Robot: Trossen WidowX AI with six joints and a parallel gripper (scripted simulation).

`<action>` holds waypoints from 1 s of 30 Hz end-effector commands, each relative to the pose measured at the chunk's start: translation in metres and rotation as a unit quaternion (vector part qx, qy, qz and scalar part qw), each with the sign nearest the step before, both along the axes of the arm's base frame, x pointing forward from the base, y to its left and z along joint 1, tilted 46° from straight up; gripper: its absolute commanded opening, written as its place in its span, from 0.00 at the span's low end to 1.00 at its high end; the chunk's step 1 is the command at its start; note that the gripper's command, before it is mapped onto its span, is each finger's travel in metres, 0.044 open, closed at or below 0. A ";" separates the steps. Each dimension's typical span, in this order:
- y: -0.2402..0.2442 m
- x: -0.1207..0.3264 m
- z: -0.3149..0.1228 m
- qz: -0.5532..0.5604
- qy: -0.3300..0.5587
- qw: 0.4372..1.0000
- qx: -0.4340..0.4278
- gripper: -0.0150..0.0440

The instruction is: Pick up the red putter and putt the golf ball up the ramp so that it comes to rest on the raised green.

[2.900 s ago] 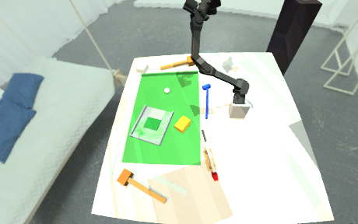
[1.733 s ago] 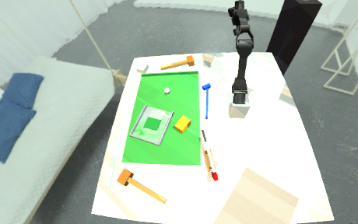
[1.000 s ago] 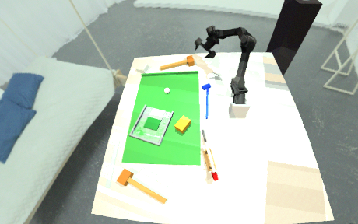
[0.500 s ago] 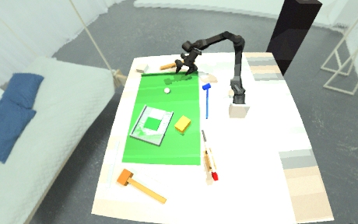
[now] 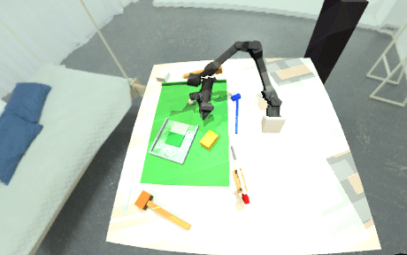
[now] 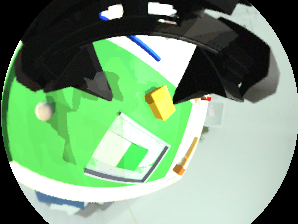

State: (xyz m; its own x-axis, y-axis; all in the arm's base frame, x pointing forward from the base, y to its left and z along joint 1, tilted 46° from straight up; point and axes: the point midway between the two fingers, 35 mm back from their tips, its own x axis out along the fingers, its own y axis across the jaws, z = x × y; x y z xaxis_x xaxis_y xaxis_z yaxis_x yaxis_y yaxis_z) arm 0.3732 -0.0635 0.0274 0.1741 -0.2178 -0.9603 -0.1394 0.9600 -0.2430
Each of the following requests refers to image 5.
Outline blue golf putter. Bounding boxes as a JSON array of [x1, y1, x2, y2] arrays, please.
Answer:
[[231, 94, 241, 134]]

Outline green flat mat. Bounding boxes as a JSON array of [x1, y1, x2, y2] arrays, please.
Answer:
[[140, 82, 230, 187]]

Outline yellow block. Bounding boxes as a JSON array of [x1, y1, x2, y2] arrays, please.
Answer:
[[200, 130, 219, 151]]

